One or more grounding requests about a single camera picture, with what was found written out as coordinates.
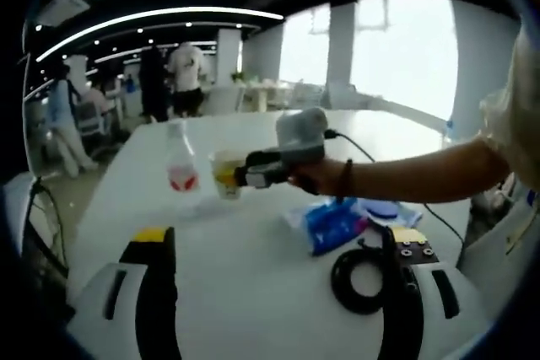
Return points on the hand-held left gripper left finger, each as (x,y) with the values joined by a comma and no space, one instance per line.
(158,292)

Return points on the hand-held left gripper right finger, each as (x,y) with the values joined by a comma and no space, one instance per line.
(401,301)

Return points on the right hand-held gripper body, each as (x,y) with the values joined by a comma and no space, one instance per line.
(301,132)

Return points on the clear plastic drink cup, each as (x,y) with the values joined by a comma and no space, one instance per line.
(225,174)

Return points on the clear plastic bottle red label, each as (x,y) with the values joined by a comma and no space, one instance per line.
(182,166)

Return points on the blue tissue packet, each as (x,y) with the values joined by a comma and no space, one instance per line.
(327,227)

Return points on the person's right hand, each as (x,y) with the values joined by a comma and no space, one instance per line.
(320,176)

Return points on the distant white table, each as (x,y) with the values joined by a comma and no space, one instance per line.
(261,94)

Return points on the green potted plant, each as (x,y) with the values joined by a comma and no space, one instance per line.
(237,76)

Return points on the small clear water bottle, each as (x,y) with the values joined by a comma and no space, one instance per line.
(450,129)

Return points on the curved ceiling light strip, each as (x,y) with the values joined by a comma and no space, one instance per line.
(169,15)

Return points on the grey office chair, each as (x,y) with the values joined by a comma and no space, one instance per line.
(90,117)

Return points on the person's cream sleeve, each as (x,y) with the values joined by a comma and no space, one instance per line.
(519,115)

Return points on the ceiling air conditioner unit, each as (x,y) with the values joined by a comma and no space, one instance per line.
(63,8)

